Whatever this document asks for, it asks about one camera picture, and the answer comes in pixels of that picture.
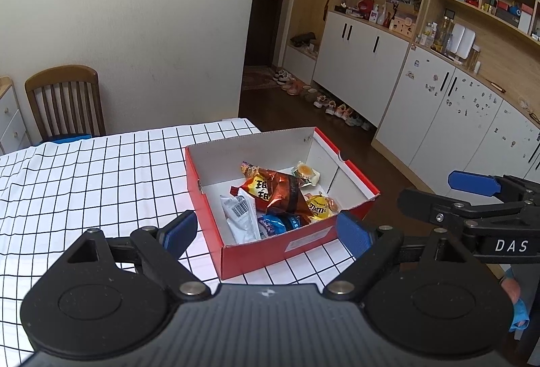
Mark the yellow bread packet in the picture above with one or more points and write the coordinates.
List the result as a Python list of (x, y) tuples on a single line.
[(306, 172)]

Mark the white cabinet with stickers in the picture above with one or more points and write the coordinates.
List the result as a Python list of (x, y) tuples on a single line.
[(443, 118)]

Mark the person's right hand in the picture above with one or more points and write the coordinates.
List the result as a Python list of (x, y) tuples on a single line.
[(511, 289)]

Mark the row of shoes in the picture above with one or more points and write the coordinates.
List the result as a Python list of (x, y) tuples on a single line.
[(333, 107)]

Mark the red orange snack packet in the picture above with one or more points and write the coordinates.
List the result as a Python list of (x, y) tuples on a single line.
[(249, 169)]

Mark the wooden chair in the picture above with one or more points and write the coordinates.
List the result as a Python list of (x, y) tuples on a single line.
[(63, 75)]

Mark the blue snack packet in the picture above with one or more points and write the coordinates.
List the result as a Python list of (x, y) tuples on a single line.
[(276, 225)]

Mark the white snack packet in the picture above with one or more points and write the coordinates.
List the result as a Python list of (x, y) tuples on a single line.
[(242, 219)]

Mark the wooden display shelf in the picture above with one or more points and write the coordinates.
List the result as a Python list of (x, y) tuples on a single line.
[(498, 54)]

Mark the white drawer cabinet wooden top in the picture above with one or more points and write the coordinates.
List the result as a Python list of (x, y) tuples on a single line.
[(10, 118)]

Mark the white checked tablecloth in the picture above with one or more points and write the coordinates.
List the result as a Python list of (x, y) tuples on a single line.
[(105, 181)]

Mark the blue seat cushion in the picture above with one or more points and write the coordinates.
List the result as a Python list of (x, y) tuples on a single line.
[(69, 138)]

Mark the copper foil snack bag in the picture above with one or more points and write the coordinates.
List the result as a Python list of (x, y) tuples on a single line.
[(278, 189)]

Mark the door mat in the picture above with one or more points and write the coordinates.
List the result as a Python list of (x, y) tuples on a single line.
[(259, 78)]

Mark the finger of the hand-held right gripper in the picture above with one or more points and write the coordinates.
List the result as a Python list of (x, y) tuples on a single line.
[(426, 208), (472, 182)]

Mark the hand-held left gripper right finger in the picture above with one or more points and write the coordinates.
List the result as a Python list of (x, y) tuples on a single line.
[(352, 232)]

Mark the red cardboard box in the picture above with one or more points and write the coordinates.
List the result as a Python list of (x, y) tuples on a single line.
[(295, 242)]

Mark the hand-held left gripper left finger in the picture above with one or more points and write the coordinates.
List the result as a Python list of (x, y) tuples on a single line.
[(181, 230)]

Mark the yellow candy bag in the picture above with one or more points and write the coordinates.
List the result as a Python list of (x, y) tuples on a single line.
[(318, 210)]

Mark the white rectangular container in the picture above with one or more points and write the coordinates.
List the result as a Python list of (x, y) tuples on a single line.
[(462, 40)]

